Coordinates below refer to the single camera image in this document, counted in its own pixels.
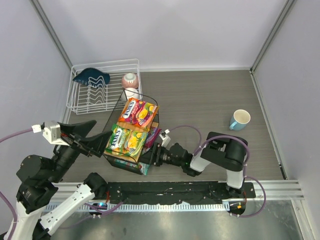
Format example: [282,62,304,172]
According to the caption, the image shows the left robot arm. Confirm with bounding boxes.
[0,120,112,240]

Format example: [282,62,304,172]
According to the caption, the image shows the green Fox's candy bag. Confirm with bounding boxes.
[105,124,148,159]

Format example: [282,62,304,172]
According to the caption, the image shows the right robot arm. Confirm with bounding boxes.
[138,132,250,198]

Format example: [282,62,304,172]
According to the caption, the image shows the orange Fox's fruits candy bag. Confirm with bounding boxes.
[118,97,159,131]

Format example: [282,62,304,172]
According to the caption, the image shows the pink ceramic bowl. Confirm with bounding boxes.
[121,73,139,89]

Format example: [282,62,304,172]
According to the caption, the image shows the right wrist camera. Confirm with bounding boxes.
[159,129,171,148]

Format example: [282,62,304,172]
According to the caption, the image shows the white slotted cable duct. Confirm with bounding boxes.
[43,201,230,213]

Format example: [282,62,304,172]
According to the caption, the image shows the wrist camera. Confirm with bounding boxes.
[42,121,69,146]
[159,129,171,148]

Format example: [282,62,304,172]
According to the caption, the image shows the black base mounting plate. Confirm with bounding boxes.
[108,181,256,205]

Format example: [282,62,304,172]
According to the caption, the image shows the white wire dish rack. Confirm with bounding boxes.
[66,58,143,115]

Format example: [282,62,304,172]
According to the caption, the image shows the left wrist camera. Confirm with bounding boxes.
[42,121,69,146]

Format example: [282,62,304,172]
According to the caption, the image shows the teal Fox's candy bag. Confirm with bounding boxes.
[110,159,150,176]

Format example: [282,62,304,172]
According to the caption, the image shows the purple Fox's berries candy bag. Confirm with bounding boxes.
[144,126,162,149]

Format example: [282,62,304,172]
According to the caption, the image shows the black wire wooden shelf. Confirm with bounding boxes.
[103,88,161,175]

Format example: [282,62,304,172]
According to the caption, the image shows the dark blue plate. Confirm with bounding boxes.
[72,67,111,87]

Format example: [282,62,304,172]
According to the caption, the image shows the light blue mug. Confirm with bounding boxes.
[229,109,251,131]

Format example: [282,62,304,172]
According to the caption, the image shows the white cup in rack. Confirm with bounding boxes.
[123,87,141,101]

